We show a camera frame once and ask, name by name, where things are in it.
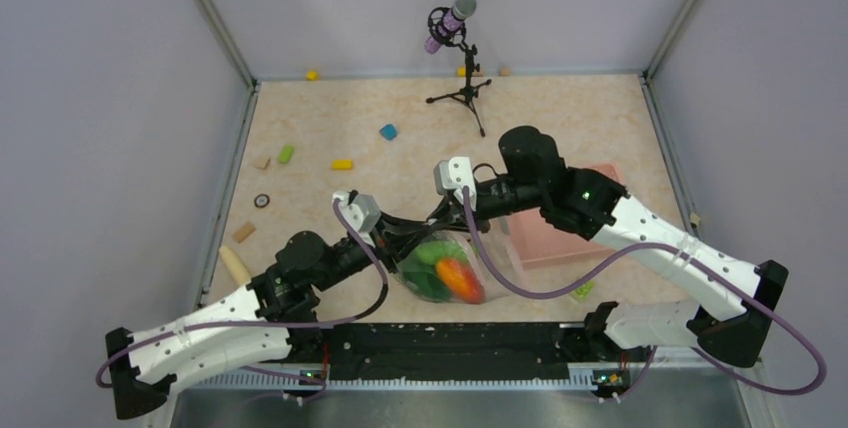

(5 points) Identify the red yellow mango toy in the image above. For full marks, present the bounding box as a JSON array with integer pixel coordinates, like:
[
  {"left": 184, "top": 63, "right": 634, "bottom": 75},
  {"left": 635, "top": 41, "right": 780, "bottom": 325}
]
[{"left": 435, "top": 258, "right": 485, "bottom": 304}]

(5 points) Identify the small tan wooden cube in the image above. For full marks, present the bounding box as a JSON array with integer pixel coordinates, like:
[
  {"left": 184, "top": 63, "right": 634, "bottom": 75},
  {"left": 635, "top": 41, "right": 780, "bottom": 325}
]
[{"left": 254, "top": 157, "right": 271, "bottom": 170}]

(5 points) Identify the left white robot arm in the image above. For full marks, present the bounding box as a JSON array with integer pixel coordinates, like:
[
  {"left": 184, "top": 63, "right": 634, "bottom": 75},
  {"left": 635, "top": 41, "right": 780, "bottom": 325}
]
[{"left": 95, "top": 213, "right": 435, "bottom": 420}]

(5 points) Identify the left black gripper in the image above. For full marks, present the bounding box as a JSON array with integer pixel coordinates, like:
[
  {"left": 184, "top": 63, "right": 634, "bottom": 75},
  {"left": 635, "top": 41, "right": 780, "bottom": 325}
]
[{"left": 313, "top": 208, "right": 430, "bottom": 291}]

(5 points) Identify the purple microphone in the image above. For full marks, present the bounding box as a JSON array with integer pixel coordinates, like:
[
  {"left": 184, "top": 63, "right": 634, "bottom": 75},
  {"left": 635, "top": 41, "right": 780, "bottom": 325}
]
[{"left": 424, "top": 0, "right": 477, "bottom": 54}]

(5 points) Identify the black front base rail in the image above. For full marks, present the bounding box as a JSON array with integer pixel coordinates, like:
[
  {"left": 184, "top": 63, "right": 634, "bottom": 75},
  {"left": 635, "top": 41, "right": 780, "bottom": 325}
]
[{"left": 291, "top": 322, "right": 637, "bottom": 387}]

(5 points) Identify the blue block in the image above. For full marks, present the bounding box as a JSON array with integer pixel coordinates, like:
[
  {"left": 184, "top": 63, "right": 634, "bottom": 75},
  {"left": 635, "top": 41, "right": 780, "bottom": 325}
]
[{"left": 379, "top": 124, "right": 398, "bottom": 141}]

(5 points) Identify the tan wooden block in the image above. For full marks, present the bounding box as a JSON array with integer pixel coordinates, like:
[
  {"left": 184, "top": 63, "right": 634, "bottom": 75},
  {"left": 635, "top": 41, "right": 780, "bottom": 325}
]
[{"left": 231, "top": 222, "right": 256, "bottom": 244}]

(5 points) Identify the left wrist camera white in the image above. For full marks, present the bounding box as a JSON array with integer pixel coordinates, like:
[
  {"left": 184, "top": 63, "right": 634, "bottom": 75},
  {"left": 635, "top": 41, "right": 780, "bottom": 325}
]
[{"left": 333, "top": 190, "right": 382, "bottom": 237}]

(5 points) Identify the green bok choy toy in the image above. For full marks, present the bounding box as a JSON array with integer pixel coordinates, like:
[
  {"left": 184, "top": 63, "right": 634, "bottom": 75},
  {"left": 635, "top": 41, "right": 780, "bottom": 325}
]
[{"left": 397, "top": 240, "right": 468, "bottom": 303}]

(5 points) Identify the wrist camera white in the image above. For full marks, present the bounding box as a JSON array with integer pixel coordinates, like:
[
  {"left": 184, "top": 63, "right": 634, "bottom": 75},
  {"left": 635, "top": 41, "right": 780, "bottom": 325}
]
[
  {"left": 433, "top": 156, "right": 477, "bottom": 209},
  {"left": 333, "top": 190, "right": 382, "bottom": 237}
]

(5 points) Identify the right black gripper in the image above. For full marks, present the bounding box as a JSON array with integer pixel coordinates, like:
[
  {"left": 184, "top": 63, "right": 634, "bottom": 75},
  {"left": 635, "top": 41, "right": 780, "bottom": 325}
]
[{"left": 428, "top": 176, "right": 545, "bottom": 234}]

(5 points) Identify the black tripod mic stand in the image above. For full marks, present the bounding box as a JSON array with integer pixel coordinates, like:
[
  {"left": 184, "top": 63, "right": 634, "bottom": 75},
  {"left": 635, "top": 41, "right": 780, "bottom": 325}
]
[{"left": 425, "top": 42, "right": 492, "bottom": 138}]

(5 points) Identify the pink perforated plastic basket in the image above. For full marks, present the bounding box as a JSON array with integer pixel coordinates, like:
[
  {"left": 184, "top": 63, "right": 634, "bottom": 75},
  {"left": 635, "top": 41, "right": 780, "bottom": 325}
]
[{"left": 500, "top": 206, "right": 612, "bottom": 271}]

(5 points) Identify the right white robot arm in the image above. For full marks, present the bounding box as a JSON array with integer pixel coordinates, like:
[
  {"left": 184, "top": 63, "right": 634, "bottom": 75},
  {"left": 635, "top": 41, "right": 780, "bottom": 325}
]
[{"left": 434, "top": 126, "right": 788, "bottom": 368}]

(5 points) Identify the yellow rectangular block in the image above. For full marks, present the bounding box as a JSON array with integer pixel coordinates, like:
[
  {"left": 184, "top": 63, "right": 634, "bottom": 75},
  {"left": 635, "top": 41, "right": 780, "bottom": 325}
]
[{"left": 331, "top": 159, "right": 354, "bottom": 171}]

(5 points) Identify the green lego brick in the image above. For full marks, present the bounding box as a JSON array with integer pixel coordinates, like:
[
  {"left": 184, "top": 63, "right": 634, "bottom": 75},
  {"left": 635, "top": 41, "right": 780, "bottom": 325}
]
[{"left": 570, "top": 281, "right": 595, "bottom": 302}]

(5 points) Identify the small round wheel toy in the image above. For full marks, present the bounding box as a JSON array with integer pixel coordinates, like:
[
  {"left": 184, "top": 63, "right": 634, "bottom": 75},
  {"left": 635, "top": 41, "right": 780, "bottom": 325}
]
[{"left": 253, "top": 194, "right": 270, "bottom": 209}]

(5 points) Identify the cream wooden cylinder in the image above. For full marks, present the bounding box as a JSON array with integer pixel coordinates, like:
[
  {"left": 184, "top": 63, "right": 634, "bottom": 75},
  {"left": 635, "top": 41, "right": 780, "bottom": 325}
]
[{"left": 218, "top": 245, "right": 252, "bottom": 286}]

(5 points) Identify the green block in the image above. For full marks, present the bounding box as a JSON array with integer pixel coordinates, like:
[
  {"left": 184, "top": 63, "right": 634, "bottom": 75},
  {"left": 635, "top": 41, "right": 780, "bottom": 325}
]
[{"left": 276, "top": 144, "right": 295, "bottom": 164}]

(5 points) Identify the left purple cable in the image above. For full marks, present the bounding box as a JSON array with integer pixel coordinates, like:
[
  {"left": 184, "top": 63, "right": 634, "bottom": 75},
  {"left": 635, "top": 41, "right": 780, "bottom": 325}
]
[{"left": 94, "top": 198, "right": 391, "bottom": 406}]

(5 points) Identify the clear zip top bag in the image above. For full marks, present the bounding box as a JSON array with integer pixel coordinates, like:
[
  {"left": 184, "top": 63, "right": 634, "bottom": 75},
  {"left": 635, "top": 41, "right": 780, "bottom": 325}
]
[{"left": 395, "top": 229, "right": 528, "bottom": 305}]

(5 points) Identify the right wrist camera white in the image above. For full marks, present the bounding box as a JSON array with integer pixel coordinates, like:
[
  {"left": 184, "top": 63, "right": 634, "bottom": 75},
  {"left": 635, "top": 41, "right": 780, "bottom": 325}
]
[{"left": 433, "top": 156, "right": 477, "bottom": 209}]

